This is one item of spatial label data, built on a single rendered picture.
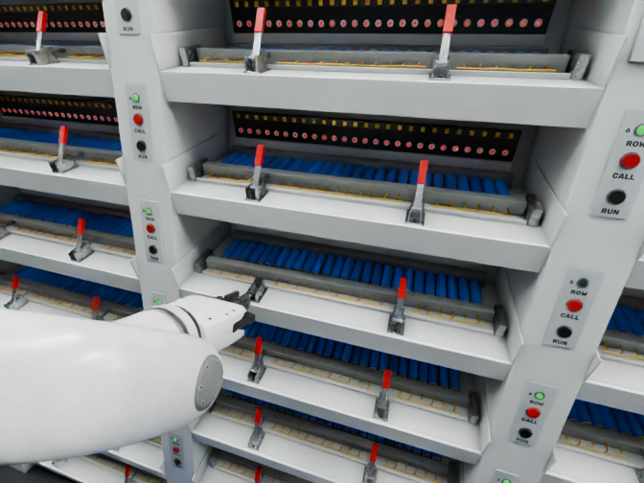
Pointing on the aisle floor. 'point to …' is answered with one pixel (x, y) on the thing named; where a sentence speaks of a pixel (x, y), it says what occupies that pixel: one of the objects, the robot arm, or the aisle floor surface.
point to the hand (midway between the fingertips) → (236, 303)
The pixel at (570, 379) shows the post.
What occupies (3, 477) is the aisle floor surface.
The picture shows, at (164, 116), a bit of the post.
